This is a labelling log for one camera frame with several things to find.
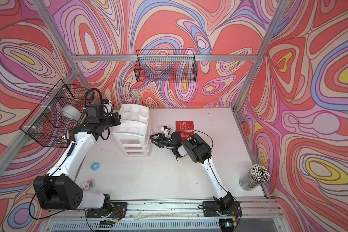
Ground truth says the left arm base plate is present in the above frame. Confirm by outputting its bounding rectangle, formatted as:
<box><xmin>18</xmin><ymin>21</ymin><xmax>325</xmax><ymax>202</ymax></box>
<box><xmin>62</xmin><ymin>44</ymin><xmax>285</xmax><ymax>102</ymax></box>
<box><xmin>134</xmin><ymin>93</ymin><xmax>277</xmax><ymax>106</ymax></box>
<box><xmin>86</xmin><ymin>202</ymin><xmax>128</xmax><ymax>219</ymax></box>

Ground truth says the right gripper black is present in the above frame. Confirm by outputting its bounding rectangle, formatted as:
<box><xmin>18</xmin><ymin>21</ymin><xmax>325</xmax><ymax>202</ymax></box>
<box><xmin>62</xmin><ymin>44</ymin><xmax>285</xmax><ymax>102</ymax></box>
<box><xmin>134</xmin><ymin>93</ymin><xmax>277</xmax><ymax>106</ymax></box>
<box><xmin>149</xmin><ymin>133</ymin><xmax>176</xmax><ymax>148</ymax></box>

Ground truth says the red postcard white text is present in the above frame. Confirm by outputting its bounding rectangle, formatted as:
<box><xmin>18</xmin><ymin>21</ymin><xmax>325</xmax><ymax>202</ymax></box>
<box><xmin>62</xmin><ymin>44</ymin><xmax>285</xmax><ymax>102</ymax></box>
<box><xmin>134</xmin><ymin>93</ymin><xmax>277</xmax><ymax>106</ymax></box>
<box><xmin>175</xmin><ymin>121</ymin><xmax>194</xmax><ymax>131</ymax></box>

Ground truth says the white plastic drawer organizer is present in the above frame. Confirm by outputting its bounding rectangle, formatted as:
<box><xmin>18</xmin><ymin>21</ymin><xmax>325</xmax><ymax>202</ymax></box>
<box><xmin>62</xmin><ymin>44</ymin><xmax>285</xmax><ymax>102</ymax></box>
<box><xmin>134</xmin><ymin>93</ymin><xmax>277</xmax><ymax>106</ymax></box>
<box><xmin>113</xmin><ymin>103</ymin><xmax>152</xmax><ymax>157</ymax></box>

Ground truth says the black clip in basket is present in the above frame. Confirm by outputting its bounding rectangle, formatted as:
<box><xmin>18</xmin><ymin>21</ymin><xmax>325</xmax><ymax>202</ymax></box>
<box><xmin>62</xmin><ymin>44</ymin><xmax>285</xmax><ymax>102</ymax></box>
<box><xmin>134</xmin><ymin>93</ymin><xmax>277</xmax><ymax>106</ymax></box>
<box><xmin>66</xmin><ymin>127</ymin><xmax>76</xmax><ymax>135</ymax></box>

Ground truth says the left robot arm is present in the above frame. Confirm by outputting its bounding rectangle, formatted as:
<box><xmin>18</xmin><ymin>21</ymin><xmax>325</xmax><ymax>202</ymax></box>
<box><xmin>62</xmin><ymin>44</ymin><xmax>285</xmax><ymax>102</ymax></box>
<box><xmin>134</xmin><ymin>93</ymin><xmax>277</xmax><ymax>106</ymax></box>
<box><xmin>33</xmin><ymin>88</ymin><xmax>121</xmax><ymax>215</ymax></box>

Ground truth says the small red patterned card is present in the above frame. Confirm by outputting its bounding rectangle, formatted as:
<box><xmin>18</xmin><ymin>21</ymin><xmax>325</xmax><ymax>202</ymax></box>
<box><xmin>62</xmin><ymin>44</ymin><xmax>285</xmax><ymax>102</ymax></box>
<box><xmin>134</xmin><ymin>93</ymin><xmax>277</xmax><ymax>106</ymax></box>
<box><xmin>82</xmin><ymin>179</ymin><xmax>95</xmax><ymax>191</ymax></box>

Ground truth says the black wire basket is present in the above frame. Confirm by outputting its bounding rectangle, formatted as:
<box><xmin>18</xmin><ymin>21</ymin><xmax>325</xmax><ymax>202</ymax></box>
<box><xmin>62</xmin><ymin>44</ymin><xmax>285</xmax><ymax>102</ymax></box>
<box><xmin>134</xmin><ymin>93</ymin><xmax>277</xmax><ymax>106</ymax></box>
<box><xmin>134</xmin><ymin>49</ymin><xmax>198</xmax><ymax>84</ymax></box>
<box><xmin>20</xmin><ymin>80</ymin><xmax>88</xmax><ymax>148</ymax></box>

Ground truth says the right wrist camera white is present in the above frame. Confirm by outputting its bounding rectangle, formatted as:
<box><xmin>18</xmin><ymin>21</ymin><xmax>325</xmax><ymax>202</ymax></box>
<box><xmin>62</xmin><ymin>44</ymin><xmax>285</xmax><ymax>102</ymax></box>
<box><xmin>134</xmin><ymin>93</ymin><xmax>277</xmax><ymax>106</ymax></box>
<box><xmin>161</xmin><ymin>126</ymin><xmax>172</xmax><ymax>136</ymax></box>

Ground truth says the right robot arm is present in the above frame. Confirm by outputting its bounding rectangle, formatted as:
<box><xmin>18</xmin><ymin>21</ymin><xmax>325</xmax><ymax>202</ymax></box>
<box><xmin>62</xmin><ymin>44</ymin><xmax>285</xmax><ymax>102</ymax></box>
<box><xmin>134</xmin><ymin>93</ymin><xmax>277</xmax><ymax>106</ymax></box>
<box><xmin>150</xmin><ymin>131</ymin><xmax>235</xmax><ymax>210</ymax></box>

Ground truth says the cup of white pencils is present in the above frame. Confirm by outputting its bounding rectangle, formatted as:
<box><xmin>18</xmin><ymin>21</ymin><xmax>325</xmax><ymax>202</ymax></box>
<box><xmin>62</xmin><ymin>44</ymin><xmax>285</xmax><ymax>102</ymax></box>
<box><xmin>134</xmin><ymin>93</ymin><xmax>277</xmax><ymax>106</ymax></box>
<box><xmin>239</xmin><ymin>164</ymin><xmax>271</xmax><ymax>191</ymax></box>

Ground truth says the black wire basket back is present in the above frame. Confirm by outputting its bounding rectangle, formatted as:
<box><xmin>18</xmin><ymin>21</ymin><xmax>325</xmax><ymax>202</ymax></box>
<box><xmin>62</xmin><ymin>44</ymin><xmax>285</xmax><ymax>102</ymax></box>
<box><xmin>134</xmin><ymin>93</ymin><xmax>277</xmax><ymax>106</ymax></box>
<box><xmin>134</xmin><ymin>49</ymin><xmax>198</xmax><ymax>84</ymax></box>

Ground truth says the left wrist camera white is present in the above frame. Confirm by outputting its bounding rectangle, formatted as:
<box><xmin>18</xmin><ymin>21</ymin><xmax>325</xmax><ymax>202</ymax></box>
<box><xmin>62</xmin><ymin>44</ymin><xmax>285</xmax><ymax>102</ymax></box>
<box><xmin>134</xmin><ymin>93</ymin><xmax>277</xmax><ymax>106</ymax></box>
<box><xmin>102</xmin><ymin>99</ymin><xmax>114</xmax><ymax>115</ymax></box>

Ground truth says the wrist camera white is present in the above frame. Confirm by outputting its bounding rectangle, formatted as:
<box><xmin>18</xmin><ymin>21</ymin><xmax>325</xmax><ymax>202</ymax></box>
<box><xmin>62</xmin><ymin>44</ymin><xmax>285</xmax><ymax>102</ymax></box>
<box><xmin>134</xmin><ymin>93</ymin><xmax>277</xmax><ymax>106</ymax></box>
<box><xmin>161</xmin><ymin>126</ymin><xmax>172</xmax><ymax>136</ymax></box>
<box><xmin>102</xmin><ymin>99</ymin><xmax>114</xmax><ymax>115</ymax></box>

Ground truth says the black wire basket left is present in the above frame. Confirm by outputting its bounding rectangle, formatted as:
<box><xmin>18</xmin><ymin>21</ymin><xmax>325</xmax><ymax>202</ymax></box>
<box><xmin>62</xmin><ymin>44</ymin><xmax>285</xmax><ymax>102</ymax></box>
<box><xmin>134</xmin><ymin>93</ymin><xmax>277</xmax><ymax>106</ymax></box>
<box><xmin>20</xmin><ymin>80</ymin><xmax>88</xmax><ymax>148</ymax></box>

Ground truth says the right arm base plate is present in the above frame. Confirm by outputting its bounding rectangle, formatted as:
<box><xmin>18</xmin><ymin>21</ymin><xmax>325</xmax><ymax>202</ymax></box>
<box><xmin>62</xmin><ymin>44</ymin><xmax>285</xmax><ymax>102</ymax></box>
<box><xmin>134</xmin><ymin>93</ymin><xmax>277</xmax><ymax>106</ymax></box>
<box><xmin>198</xmin><ymin>201</ymin><xmax>242</xmax><ymax>218</ymax></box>

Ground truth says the white tape roll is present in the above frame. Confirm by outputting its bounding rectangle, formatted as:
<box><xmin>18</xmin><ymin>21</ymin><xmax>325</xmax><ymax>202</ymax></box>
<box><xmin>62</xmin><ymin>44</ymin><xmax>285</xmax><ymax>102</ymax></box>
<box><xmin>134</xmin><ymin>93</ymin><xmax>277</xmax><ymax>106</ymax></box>
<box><xmin>61</xmin><ymin>104</ymin><xmax>81</xmax><ymax>121</ymax></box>

